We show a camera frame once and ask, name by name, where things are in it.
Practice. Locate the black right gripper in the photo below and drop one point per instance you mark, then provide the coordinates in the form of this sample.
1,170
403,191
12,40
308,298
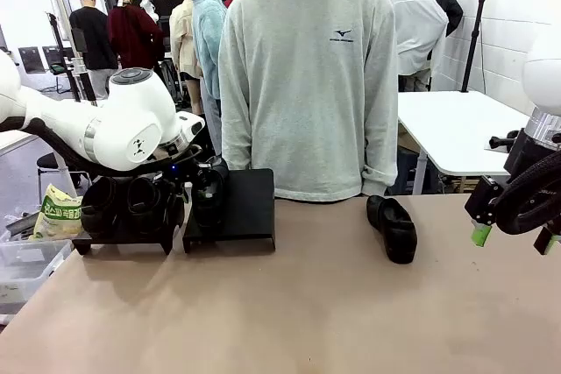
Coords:
526,155

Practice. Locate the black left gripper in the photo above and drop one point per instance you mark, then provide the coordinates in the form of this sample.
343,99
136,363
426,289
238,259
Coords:
210,168

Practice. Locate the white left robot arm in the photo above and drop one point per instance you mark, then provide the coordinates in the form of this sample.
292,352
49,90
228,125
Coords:
122,129

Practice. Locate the person's right forearm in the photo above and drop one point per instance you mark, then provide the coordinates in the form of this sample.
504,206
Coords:
236,137

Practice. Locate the person's left forearm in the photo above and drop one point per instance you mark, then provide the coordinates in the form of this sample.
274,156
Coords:
381,146

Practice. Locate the wide black shoe stand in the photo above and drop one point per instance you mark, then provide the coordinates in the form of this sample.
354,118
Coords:
250,207

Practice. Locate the black tripod stand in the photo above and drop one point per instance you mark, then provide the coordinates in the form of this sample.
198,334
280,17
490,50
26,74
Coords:
473,41

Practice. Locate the black light stand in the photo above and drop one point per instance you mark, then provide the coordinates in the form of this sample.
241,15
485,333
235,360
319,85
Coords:
61,45

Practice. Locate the large white table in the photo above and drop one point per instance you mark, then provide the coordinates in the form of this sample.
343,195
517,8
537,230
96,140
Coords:
447,129

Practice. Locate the person in grey sweatshirt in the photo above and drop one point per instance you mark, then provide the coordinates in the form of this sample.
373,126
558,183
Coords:
307,85

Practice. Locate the mannequin in cream jacket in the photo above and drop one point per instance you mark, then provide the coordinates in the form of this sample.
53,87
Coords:
182,37

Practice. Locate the mannequin in light blue top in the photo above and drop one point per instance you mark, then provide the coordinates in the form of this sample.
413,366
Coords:
208,32

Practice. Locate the silver and black pole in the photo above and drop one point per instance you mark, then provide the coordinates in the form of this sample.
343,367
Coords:
85,80

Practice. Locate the mannequin in maroon sweater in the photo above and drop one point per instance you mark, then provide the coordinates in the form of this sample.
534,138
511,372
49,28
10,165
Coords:
131,37

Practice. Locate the yellow green snack bag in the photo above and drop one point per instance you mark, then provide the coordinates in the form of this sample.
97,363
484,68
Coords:
57,216

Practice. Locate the black metal chair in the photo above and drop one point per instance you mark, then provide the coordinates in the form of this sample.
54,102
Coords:
48,161

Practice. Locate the person in black clothes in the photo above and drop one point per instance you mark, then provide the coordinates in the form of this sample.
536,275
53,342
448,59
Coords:
92,37

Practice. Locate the black office chair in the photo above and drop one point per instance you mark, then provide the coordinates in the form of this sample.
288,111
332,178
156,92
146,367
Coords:
54,58
31,59

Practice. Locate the small white table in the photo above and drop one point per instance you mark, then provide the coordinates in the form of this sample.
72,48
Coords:
13,139

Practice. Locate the clear plastic bin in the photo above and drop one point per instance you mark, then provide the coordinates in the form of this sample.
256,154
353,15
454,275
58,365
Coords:
26,269

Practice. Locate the mannequin in white shirt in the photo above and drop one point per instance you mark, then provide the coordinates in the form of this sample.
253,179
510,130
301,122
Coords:
416,28

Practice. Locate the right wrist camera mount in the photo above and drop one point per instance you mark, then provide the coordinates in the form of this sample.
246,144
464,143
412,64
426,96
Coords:
504,142

